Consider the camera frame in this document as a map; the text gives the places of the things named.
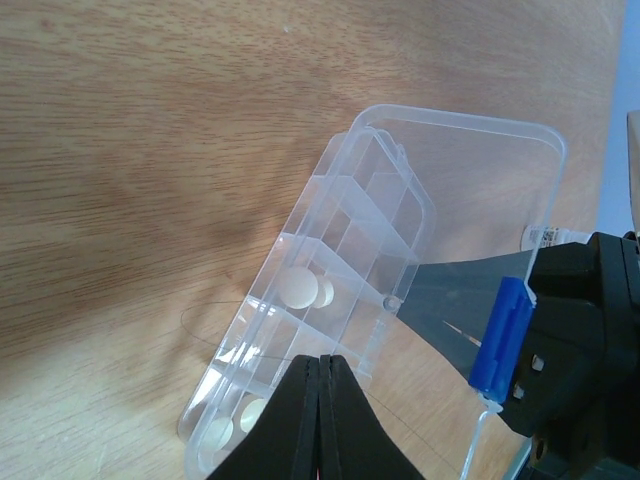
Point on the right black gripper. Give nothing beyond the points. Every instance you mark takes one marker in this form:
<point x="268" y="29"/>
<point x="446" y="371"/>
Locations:
<point x="575" y="390"/>

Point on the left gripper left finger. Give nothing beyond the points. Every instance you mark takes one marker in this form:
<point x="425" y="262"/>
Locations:
<point x="282" y="443"/>

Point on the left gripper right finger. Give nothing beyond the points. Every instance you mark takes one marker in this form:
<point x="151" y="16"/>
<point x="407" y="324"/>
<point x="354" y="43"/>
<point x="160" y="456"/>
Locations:
<point x="352" y="442"/>

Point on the clear plastic pill organizer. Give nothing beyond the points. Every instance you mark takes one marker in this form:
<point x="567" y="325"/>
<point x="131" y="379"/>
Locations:
<point x="402" y="183"/>

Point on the small white pill bottle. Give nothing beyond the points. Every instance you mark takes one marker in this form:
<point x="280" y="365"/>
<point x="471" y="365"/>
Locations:
<point x="536" y="235"/>

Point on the small pills in organizer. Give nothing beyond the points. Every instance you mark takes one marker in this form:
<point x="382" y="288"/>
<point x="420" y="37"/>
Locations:
<point x="250" y="368"/>

